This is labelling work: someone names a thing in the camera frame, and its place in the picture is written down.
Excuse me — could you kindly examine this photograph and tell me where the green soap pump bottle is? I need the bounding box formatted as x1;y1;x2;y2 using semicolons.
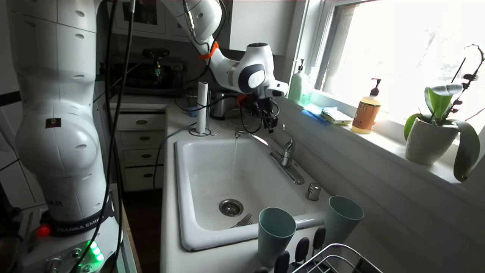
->
288;58;305;107

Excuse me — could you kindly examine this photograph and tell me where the silver fork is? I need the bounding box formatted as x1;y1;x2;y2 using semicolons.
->
232;213;253;230

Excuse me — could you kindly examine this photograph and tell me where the white wire rack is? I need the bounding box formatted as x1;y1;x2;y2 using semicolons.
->
291;242;385;273

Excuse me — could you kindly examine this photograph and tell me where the white wall cabinet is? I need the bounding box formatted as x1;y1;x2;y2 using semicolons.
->
229;0;300;54

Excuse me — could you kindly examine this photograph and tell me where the green indicator light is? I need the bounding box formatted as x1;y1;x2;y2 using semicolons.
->
74;239;108;273

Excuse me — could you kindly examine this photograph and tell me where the white framed window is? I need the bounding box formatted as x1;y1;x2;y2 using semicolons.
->
297;0;485;142

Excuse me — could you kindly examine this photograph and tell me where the white drawer unit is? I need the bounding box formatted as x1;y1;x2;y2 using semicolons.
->
108;95;170;195

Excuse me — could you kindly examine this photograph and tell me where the chrome sink sprayer cap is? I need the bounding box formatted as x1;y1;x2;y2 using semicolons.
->
305;183;323;204

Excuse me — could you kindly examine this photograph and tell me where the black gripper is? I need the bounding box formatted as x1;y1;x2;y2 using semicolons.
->
253;92;282;136

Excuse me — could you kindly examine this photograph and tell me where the teal plastic cup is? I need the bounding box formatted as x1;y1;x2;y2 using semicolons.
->
256;207;299;269
321;195;365;251

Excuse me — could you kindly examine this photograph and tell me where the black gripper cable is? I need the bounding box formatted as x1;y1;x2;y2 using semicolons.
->
173;0;280;137

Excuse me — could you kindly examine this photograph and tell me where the red stop button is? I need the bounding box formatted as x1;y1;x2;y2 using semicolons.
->
33;224;53;242

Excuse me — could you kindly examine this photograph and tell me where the black camera on stand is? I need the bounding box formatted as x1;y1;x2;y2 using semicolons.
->
141;48;171;87

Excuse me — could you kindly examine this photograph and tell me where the amber soap pump bottle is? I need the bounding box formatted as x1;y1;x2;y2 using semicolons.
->
350;77;384;136

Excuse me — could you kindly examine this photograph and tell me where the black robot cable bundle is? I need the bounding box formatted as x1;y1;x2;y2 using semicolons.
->
70;0;139;273

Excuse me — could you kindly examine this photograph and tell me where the metal canister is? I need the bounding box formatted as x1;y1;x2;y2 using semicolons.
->
209;90;229;122

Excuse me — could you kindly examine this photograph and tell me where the chrome faucet handle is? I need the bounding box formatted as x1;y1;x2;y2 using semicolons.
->
279;137;297;169

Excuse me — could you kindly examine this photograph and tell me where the paper towel roll on holder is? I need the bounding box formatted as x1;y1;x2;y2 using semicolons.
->
188;81;214;139

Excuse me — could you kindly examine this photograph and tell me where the dark dish drying rack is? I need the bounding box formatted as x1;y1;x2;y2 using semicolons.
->
255;227;327;273

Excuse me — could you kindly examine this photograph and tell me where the metal sink drain strainer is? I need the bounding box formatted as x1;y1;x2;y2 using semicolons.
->
217;198;246;219

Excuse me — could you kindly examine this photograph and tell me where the thin black countertop cable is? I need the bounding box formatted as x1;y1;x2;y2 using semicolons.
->
152;124;200;190

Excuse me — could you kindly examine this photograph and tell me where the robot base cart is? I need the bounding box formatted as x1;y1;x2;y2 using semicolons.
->
0;184;143;273

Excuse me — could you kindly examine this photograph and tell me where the orchid in white pot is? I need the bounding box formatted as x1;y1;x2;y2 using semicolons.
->
402;43;485;184

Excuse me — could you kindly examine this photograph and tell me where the chrome sink faucet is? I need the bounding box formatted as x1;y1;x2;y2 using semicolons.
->
233;130;291;164

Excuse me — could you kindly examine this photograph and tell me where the white glass door cabinet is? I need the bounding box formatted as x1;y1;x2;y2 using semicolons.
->
106;0;203;45

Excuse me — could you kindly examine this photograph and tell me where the white ceramic sink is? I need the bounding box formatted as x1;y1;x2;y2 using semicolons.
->
173;136;330;254

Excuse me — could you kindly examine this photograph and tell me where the blue cloth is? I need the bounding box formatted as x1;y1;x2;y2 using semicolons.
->
300;102;326;124

